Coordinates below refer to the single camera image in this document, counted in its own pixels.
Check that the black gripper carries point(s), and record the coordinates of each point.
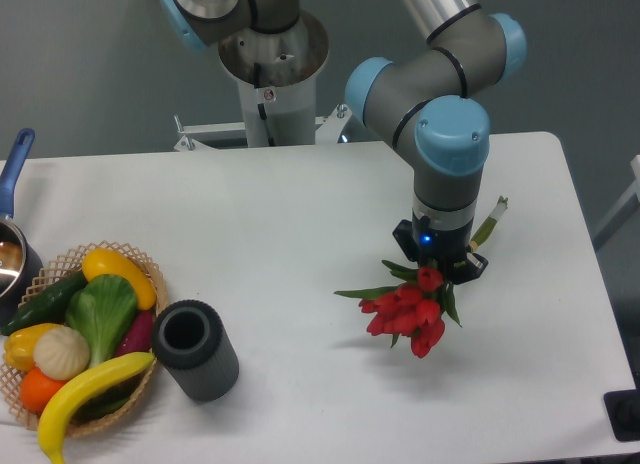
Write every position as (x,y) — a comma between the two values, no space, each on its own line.
(449,250)

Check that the red tulip bouquet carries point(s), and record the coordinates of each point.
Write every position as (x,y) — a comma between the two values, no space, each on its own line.
(415,307)

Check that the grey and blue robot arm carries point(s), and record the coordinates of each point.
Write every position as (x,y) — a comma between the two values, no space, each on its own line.
(423,109)

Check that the dark grey ribbed vase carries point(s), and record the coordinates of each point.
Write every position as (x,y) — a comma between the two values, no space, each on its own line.
(190,340)

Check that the black device at table edge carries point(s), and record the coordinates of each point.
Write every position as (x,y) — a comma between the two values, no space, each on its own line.
(623,413)

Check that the purple sweet potato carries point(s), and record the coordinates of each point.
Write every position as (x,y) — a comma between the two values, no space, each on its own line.
(138,337)

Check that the green lettuce leaf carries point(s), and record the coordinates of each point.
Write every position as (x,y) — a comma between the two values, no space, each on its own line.
(102,312)

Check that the green cucumber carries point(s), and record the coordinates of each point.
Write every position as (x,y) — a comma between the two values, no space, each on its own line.
(47,306)

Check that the white garlic bulb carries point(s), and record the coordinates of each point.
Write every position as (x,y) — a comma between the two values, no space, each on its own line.
(61,353)

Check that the woven wicker basket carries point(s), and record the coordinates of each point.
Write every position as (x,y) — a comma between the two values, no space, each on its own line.
(62,266)

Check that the yellow banana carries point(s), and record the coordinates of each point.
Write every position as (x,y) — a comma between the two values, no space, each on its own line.
(57,414)

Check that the orange fruit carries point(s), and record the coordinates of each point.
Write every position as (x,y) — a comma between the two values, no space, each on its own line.
(37,389)

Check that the yellow bell pepper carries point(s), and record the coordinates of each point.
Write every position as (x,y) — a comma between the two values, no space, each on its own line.
(20,345)

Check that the white metal frame right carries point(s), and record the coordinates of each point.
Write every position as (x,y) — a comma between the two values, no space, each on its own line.
(620,212)

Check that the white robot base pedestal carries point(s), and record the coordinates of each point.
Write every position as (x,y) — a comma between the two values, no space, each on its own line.
(276,78)

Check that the blue handled saucepan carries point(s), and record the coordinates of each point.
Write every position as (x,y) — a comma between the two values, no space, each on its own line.
(20,263)

